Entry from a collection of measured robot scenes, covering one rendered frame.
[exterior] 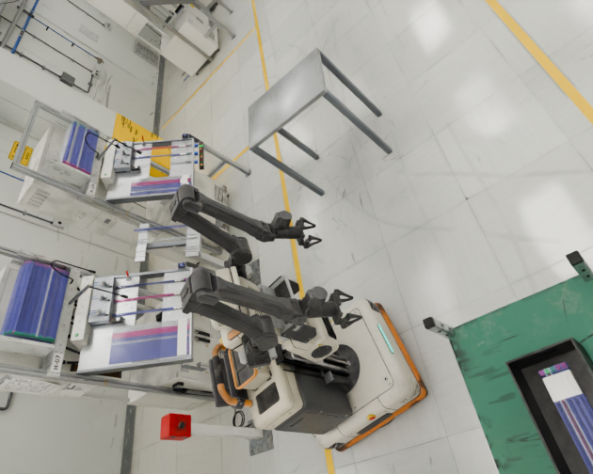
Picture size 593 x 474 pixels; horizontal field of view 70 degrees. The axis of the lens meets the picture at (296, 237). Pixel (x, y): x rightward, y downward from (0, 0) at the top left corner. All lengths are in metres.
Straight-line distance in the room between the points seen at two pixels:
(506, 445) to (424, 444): 1.21
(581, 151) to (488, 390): 1.63
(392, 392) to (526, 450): 1.08
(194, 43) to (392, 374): 5.66
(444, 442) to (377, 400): 0.39
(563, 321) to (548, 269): 1.10
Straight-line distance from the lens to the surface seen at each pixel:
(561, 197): 2.60
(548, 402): 1.35
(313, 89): 2.86
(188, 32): 6.84
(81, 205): 3.93
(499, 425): 1.40
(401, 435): 2.63
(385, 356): 2.39
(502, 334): 1.42
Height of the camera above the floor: 2.27
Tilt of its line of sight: 40 degrees down
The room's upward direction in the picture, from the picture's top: 62 degrees counter-clockwise
